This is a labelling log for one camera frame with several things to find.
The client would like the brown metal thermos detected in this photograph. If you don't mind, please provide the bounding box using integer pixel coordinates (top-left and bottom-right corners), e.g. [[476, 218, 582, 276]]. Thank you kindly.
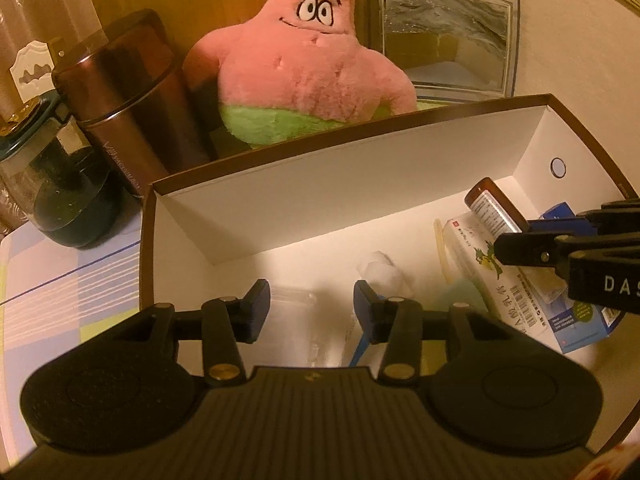
[[51, 8, 211, 198]]

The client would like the blue pen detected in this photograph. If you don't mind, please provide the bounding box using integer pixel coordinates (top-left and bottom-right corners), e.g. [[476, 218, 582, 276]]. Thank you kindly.
[[347, 297, 388, 367]]

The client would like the pink starfish plush toy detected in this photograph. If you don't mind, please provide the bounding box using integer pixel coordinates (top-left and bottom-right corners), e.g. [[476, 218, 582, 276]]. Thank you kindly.
[[182, 0, 418, 150]]

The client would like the clear plastic case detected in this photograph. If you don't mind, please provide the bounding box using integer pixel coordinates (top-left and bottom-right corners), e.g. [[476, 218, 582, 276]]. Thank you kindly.
[[267, 287, 361, 368]]

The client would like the pale wooden stick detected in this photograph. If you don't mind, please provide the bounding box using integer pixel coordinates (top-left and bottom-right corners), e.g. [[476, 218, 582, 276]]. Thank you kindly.
[[433, 219, 453, 281]]

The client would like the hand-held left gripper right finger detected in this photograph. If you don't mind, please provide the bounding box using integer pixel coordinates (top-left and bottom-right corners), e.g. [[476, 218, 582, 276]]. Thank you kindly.
[[353, 280, 523, 386]]

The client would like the glass picture frame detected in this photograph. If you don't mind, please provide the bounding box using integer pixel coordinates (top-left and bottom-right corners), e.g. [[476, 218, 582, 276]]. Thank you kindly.
[[363, 0, 521, 101]]

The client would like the brown bottle with white label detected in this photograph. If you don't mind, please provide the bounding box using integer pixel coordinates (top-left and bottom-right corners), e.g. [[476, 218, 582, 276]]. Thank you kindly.
[[464, 177, 530, 235]]

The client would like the white cardboard box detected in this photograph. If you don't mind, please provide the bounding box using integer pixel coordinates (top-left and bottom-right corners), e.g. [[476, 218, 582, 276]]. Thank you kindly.
[[139, 92, 640, 453]]

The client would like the white scalloped card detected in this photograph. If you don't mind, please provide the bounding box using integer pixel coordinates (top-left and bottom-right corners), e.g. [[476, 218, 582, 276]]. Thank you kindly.
[[10, 42, 55, 102]]

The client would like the white box with green print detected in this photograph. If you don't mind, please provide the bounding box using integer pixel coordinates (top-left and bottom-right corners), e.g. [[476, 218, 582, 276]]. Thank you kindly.
[[442, 212, 576, 336]]

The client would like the pale green plastic item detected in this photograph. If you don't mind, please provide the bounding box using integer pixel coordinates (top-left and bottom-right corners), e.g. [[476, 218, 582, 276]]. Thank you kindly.
[[432, 280, 493, 323]]

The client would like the white cotton wad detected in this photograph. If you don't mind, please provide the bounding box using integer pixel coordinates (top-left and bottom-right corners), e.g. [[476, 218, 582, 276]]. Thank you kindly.
[[356, 251, 403, 293]]

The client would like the blue carton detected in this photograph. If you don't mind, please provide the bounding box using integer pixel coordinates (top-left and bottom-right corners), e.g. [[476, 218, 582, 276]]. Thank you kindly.
[[520, 202, 623, 353]]

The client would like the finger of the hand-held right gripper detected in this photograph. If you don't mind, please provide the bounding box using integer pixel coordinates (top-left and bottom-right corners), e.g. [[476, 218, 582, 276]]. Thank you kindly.
[[527, 199, 640, 235], [494, 230, 640, 273]]

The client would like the checked tablecloth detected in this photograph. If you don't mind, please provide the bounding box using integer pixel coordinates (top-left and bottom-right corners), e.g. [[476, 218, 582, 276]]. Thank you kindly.
[[0, 200, 146, 456]]

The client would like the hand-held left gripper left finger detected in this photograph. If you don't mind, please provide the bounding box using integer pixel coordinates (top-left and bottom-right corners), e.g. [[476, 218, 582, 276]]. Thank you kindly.
[[117, 280, 271, 386]]

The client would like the dark teal glass jar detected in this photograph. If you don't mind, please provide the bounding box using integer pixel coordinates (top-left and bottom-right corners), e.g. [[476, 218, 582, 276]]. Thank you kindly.
[[0, 92, 126, 250]]

